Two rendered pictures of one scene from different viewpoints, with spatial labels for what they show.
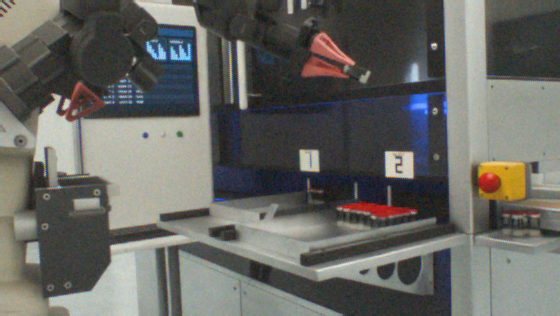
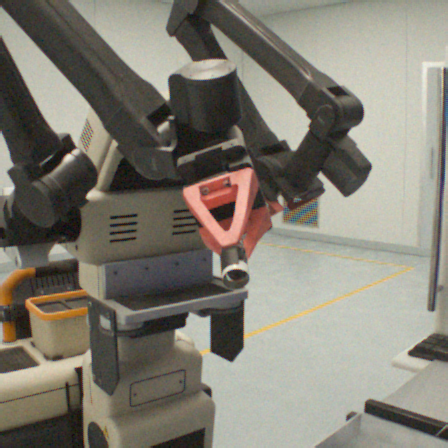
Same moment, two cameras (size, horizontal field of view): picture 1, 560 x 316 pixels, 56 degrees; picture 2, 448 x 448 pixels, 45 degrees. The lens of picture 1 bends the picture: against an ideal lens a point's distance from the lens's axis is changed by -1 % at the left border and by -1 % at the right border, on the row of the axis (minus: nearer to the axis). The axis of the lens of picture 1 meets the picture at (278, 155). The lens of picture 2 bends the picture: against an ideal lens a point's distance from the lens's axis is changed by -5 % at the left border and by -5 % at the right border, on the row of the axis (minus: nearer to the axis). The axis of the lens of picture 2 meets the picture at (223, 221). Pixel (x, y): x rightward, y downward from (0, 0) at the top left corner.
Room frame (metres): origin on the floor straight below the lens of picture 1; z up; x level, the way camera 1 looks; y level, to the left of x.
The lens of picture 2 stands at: (0.79, -0.57, 1.31)
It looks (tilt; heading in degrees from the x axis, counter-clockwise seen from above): 9 degrees down; 78
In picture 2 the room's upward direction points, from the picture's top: straight up
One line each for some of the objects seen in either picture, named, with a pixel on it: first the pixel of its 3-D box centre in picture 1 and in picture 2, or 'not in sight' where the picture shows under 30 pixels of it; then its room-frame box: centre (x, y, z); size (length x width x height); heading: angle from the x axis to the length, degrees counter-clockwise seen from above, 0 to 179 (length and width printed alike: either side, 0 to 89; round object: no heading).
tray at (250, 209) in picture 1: (285, 206); not in sight; (1.47, -0.01, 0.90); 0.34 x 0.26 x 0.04; 125
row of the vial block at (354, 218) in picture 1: (364, 220); not in sight; (1.18, -0.19, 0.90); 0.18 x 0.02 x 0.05; 34
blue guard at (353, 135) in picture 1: (224, 137); not in sight; (1.93, 0.19, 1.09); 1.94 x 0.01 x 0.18; 35
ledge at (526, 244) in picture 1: (522, 239); not in sight; (1.07, -0.49, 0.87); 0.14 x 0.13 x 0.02; 125
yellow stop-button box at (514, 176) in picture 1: (503, 180); not in sight; (1.06, -0.45, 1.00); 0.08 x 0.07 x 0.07; 125
